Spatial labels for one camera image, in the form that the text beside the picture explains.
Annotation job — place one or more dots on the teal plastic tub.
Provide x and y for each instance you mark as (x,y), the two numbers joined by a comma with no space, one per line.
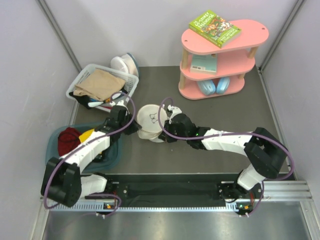
(101,163)

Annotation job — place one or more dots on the pink three-tier shelf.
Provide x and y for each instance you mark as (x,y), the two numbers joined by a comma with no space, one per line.
(234,60)

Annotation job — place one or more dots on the light blue headphones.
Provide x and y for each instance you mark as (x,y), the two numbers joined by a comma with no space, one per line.
(208,87)

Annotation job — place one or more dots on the beige folded cloth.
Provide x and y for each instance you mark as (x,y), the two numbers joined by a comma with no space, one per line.
(99,85)

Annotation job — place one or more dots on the yellow cloth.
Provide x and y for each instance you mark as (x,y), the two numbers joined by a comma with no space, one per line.
(85,135)

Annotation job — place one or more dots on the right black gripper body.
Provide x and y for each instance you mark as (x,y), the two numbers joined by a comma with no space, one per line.
(172,129)

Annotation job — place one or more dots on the white plastic basket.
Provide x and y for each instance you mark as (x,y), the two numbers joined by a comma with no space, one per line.
(131,83)

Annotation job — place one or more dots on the dark red knit cloth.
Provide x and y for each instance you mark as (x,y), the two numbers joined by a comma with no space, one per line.
(68,140)

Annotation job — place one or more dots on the green paperback book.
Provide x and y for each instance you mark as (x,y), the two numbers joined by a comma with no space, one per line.
(214,28)

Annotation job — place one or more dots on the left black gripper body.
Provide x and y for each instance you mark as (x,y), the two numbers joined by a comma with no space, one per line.
(132,129)

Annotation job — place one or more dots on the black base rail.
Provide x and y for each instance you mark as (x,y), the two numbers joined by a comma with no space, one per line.
(180,190)

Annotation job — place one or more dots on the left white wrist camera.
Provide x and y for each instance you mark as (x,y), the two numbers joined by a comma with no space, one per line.
(122,103)

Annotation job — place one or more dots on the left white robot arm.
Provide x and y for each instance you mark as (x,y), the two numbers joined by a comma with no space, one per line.
(63,181)

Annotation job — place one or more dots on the white mesh laundry bag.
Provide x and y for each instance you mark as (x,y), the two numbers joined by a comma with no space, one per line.
(148,118)

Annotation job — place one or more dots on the teal book on shelf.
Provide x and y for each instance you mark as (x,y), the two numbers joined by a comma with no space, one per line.
(206,64)

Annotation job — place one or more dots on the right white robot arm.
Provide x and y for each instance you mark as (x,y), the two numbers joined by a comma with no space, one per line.
(265,153)

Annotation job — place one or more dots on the black white garment in basket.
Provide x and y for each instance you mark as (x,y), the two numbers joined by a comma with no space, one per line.
(89,102)

